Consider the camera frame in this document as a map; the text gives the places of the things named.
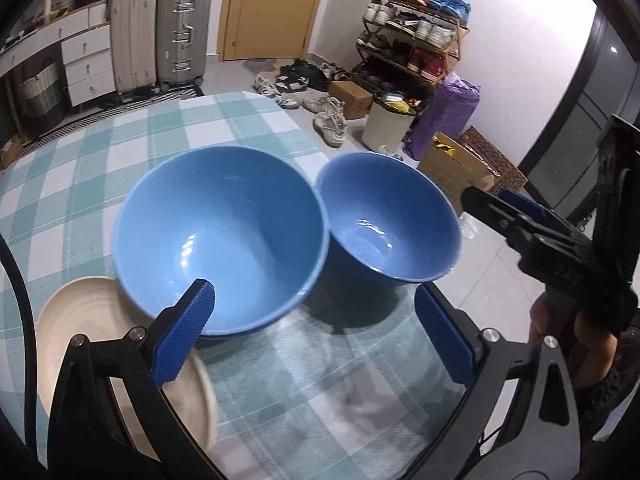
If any cream plate back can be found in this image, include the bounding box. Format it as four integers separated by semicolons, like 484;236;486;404
34;275;219;461

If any blue bowl back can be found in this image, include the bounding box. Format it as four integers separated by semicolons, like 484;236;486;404
317;152;462;288

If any blue bowl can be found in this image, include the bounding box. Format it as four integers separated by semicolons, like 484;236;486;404
112;145;330;337
317;152;462;288

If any blue bowl front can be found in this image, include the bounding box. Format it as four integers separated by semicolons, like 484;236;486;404
112;145;330;337

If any right hand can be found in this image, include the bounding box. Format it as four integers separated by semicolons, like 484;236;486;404
528;292;617;390

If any cardboard box open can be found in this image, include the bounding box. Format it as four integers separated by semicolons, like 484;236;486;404
418;132;495;216

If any teal plaid tablecloth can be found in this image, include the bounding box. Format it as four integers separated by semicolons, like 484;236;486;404
1;92;464;479

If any purple bag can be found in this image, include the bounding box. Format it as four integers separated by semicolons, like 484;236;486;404
404;73;482;160

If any white trash bin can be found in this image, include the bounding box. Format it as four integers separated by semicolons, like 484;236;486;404
361;98;416;154

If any small brown cardboard box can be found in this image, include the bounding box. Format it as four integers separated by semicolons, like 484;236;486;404
329;81;373;120

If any wooden shoe rack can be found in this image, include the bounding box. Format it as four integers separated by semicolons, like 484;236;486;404
356;0;472;88

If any small floor cardboard box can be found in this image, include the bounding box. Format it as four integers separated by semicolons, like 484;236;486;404
0;134;23;169

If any woven laundry basket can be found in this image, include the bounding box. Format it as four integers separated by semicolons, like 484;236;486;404
20;58;62;118

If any wooden door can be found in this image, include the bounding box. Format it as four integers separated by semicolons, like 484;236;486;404
218;0;320;61

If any silver suitcase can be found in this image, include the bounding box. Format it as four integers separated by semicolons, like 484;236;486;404
155;0;210;92

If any white drawer desk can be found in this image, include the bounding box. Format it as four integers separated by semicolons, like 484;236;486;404
1;0;116;106

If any beige suitcase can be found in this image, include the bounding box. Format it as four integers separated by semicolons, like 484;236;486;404
110;0;157;93

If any black cable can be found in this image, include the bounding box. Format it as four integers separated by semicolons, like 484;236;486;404
0;234;40;461

